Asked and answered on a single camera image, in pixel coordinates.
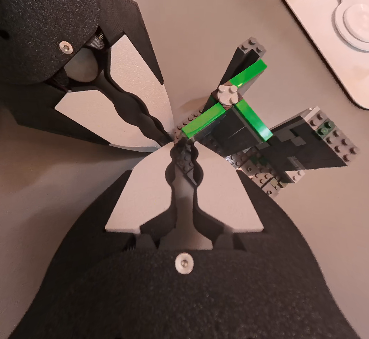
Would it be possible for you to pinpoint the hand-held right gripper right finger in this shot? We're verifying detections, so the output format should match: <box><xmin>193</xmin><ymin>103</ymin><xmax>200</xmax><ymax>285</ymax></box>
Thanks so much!
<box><xmin>189</xmin><ymin>142</ymin><xmax>264</xmax><ymax>240</ymax></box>

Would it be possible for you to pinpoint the white stand base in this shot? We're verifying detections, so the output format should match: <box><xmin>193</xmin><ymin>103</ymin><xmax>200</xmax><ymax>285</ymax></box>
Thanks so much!
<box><xmin>280</xmin><ymin>0</ymin><xmax>369</xmax><ymax>110</ymax></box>

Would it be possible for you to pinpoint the clear stand bracket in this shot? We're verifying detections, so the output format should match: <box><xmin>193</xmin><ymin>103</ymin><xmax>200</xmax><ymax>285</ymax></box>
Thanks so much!
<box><xmin>334</xmin><ymin>0</ymin><xmax>369</xmax><ymax>51</ymax></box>

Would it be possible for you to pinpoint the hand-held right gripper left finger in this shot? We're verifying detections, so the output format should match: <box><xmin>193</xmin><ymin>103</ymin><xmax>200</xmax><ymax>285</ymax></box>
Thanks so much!
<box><xmin>105</xmin><ymin>142</ymin><xmax>177</xmax><ymax>234</ymax></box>

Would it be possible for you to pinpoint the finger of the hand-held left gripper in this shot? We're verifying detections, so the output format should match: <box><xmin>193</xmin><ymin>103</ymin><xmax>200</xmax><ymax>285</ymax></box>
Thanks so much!
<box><xmin>54</xmin><ymin>84</ymin><xmax>171</xmax><ymax>153</ymax></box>
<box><xmin>108</xmin><ymin>32</ymin><xmax>175</xmax><ymax>145</ymax></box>

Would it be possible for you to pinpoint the grey and green brick model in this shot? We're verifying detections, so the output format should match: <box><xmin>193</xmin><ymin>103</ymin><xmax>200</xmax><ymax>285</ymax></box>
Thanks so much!
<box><xmin>171</xmin><ymin>37</ymin><xmax>359</xmax><ymax>199</ymax></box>

